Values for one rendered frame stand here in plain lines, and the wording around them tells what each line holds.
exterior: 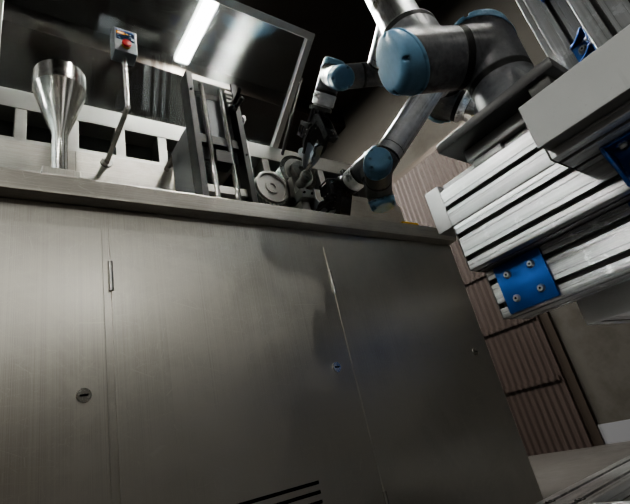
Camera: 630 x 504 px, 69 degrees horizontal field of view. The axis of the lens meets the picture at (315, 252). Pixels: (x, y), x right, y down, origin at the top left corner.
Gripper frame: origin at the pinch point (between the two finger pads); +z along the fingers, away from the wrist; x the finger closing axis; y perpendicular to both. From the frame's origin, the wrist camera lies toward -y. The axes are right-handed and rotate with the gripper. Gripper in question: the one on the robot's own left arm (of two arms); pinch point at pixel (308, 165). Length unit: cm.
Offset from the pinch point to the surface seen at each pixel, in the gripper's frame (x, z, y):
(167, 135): 34, 7, 50
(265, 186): 16.4, 8.9, -3.5
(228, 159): 36.0, 0.6, -14.7
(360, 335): 17, 26, -66
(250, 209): 42, 5, -45
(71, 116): 71, 2, 16
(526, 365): -243, 114, 10
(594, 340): -249, 73, -20
